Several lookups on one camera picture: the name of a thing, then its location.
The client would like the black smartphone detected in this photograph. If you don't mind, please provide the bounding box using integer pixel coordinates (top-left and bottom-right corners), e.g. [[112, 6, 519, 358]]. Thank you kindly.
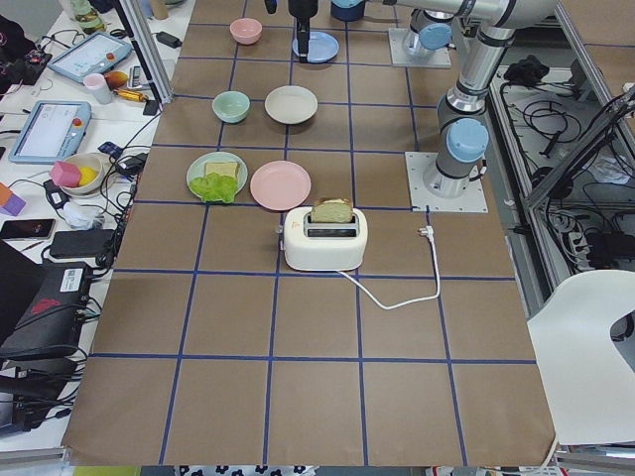
[[1, 218, 57, 240]]

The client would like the orange screwdriver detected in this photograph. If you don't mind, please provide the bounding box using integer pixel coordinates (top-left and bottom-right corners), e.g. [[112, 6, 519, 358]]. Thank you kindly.
[[113, 89, 148, 102]]

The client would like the white toaster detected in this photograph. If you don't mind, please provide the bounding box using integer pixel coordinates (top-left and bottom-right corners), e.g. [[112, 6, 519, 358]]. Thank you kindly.
[[282, 206, 368, 272]]

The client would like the cream bowl with toys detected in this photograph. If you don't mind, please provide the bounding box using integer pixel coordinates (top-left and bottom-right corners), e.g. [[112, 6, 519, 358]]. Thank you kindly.
[[61, 152, 109, 197]]

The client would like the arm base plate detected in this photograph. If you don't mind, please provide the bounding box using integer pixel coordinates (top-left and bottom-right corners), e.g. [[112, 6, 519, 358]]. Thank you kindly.
[[405, 152, 488, 213], [388, 25, 451, 68]]

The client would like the white toaster power cord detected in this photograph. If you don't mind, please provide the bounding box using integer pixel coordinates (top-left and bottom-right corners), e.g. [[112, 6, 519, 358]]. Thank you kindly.
[[334, 225, 443, 311]]

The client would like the pink plate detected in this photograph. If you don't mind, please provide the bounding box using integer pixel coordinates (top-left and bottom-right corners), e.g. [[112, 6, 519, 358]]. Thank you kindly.
[[250, 161, 312, 211]]

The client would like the green plate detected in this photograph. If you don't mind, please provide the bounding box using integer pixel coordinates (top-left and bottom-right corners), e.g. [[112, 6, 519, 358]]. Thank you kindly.
[[187, 152, 248, 204]]

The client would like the teach pendant tablet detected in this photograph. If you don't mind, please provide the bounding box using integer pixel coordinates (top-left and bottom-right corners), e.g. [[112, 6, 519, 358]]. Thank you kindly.
[[8, 100, 92, 165], [48, 32, 132, 83]]

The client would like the pink toy block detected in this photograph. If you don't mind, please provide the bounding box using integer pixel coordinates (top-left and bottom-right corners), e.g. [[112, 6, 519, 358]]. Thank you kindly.
[[50, 161, 81, 187]]

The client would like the pink cup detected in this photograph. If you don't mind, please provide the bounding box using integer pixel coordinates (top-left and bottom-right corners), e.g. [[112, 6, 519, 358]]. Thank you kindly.
[[82, 73, 113, 104]]

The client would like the yellow toy fruit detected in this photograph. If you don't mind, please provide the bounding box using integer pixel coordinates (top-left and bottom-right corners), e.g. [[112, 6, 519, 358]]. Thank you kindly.
[[77, 167, 99, 187]]

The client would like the blue plate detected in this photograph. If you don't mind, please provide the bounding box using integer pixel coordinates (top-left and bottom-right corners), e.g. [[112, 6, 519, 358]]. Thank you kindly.
[[307, 31, 339, 63]]

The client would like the pink bowl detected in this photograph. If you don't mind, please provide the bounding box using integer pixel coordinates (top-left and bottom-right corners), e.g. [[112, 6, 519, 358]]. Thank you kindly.
[[229, 18, 263, 46]]

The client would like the green lettuce leaf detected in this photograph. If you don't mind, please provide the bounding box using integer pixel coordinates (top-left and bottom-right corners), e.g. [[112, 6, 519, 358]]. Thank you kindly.
[[189, 174, 238, 203]]

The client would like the near teach pendant tablet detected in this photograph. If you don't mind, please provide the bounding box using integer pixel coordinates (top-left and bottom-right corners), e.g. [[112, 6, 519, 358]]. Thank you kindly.
[[8, 100, 92, 165]]

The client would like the bread slice in toaster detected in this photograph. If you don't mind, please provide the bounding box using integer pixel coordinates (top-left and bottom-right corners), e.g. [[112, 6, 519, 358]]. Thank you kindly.
[[311, 197, 353, 223]]

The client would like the aluminium frame post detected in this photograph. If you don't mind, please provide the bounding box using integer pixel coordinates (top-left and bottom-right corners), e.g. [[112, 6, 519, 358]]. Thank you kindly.
[[115, 0, 174, 105]]

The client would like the white chair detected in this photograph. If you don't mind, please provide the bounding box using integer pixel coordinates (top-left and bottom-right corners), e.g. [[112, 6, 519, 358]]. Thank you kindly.
[[528, 270, 634, 445]]

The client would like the far teach pendant tablet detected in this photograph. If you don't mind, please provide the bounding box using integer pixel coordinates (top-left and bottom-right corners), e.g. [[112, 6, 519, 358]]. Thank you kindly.
[[48, 32, 132, 83]]

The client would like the purple toy block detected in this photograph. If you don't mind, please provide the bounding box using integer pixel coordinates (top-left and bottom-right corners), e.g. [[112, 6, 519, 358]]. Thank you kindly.
[[0, 183, 26, 216]]

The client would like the black power adapter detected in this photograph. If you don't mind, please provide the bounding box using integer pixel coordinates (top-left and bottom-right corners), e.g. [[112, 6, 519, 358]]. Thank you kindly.
[[155, 32, 183, 49]]

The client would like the black laptop computer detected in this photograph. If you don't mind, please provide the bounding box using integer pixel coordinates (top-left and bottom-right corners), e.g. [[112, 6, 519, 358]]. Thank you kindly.
[[0, 237, 108, 393]]

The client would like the red yellow mango toy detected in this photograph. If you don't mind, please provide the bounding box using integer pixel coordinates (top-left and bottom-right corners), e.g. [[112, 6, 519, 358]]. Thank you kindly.
[[103, 70, 128, 90]]

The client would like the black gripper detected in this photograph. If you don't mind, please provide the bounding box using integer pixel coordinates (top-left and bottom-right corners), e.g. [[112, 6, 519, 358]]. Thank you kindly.
[[288, 0, 318, 63]]

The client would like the green bowl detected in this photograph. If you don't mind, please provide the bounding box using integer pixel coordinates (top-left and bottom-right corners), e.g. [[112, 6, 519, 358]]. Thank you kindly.
[[212, 90, 251, 124]]

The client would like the cream plate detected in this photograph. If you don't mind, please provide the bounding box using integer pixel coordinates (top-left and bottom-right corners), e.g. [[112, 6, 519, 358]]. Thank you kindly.
[[265, 85, 318, 125]]

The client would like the bread slice on plate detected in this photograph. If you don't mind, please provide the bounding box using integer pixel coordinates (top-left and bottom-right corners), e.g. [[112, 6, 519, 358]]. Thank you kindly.
[[204, 162, 240, 180]]

